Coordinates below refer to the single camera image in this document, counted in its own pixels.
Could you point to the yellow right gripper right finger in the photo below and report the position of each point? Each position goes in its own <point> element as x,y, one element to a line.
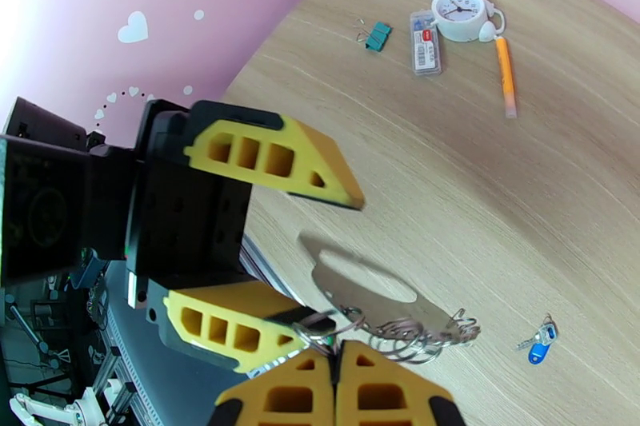
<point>345,374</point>

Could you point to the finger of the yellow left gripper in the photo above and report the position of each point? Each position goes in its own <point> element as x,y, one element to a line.
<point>325,175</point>
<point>235,299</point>

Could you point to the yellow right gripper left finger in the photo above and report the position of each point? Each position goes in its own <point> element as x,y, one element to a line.
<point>250,392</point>

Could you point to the teal binder clip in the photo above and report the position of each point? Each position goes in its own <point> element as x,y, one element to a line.
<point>378,36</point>

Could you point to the clear pencil lead case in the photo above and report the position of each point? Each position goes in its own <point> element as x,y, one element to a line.
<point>426,42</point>

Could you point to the orange pencil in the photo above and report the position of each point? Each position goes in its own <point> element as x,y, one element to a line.
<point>506,77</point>

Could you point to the white alarm clock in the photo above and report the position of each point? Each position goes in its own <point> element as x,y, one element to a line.
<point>460,15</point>

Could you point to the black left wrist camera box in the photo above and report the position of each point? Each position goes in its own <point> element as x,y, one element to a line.
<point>40,210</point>

